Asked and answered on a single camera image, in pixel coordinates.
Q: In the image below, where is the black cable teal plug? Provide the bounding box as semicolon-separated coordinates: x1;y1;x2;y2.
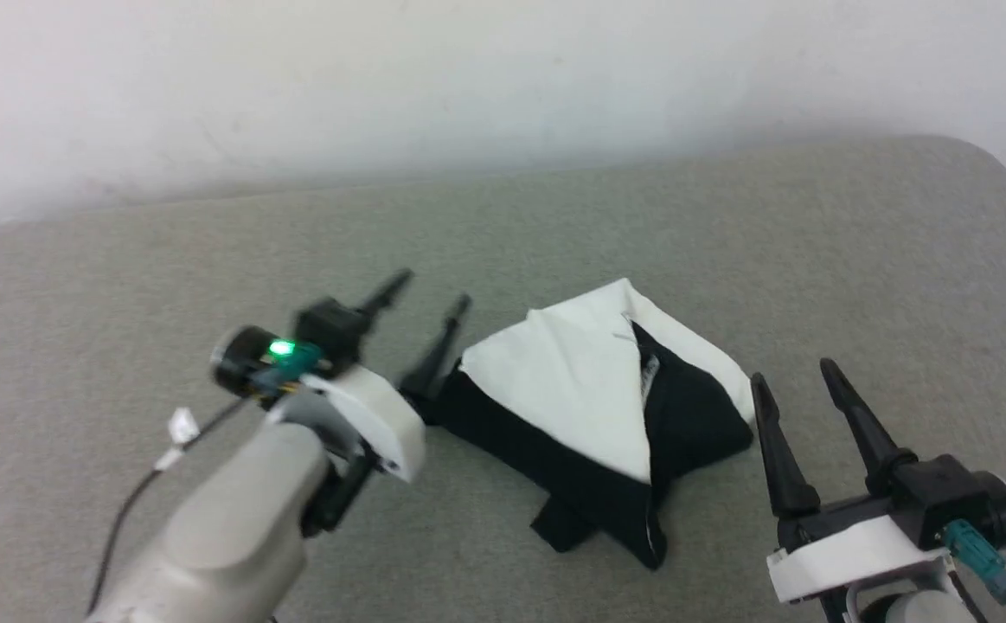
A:
942;519;1006;623
87;346;324;617

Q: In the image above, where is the white and black T-shirt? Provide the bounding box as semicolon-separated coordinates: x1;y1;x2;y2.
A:
420;277;759;572

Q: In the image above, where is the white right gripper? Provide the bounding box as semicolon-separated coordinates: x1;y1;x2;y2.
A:
749;357;955;605

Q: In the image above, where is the black left cable teal plug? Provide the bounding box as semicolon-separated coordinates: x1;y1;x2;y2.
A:
87;346;324;617

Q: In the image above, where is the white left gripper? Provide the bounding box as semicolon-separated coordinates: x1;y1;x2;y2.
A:
271;268;474;537

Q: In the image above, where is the black right cable teal plug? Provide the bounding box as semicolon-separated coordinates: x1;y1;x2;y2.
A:
942;519;1006;623

